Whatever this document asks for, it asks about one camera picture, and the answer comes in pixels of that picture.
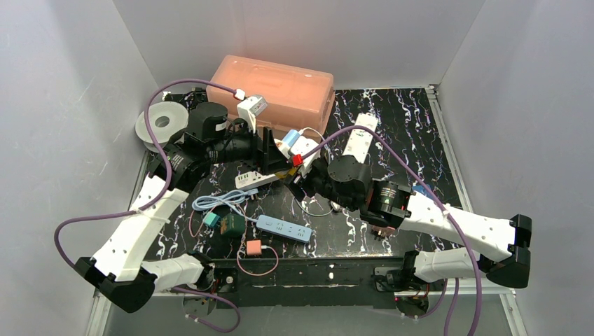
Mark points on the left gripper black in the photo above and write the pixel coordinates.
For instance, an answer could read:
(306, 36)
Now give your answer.
(258, 148)

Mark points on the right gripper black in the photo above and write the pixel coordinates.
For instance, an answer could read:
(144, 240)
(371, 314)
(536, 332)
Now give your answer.
(309, 176)

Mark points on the small light blue charger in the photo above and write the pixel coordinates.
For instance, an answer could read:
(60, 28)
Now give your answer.
(291, 137)

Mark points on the white usb charging hub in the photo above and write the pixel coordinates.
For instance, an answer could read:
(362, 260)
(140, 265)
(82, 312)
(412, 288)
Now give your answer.
(253, 179)

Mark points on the light blue power strip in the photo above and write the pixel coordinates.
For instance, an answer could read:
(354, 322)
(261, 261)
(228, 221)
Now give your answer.
(284, 229)

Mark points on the white long power strip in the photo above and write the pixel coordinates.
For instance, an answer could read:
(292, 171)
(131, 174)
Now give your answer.
(359, 141)

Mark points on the pink translucent plastic storage box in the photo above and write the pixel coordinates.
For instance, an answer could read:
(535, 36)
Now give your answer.
(297, 98)

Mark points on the dark green cube charger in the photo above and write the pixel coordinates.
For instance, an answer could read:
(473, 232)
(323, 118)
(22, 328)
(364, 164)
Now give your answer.
(232, 225)

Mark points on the teal plug adapter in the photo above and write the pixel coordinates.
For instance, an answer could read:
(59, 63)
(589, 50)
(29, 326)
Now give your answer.
(211, 220)

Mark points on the small pink usb charger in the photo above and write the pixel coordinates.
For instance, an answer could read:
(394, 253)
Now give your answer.
(254, 248)

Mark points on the blue plug adapter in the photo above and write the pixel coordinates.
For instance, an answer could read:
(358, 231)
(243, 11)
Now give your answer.
(420, 189)

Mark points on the white cube charger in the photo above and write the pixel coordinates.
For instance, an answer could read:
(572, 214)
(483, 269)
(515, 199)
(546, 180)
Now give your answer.
(284, 146)

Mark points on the yellow cube socket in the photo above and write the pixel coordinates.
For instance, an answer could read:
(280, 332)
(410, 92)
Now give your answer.
(288, 173)

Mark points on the pink plug adapter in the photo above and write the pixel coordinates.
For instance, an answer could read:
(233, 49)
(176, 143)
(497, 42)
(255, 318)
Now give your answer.
(382, 232)

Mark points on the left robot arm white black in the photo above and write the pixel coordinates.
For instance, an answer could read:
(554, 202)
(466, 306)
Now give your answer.
(118, 270)

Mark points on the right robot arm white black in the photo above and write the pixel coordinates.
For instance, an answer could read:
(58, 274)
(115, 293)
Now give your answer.
(496, 248)

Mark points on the grey filament spool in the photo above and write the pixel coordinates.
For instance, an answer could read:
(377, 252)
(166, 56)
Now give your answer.
(166, 118)

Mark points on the aluminium frame rail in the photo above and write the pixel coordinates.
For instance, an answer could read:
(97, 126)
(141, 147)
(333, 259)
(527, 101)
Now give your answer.
(466, 287)

